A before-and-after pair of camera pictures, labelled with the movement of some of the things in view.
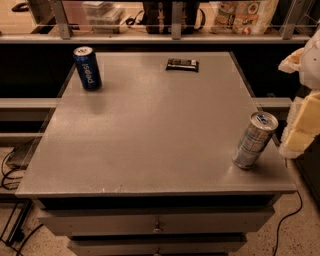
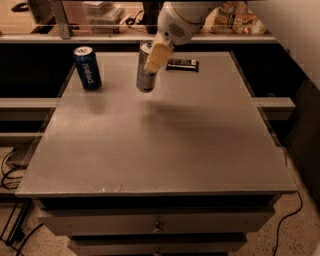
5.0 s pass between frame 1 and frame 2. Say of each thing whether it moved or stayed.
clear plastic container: stayed
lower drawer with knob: stayed
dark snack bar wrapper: stayed
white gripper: moved
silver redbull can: moved
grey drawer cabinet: stayed
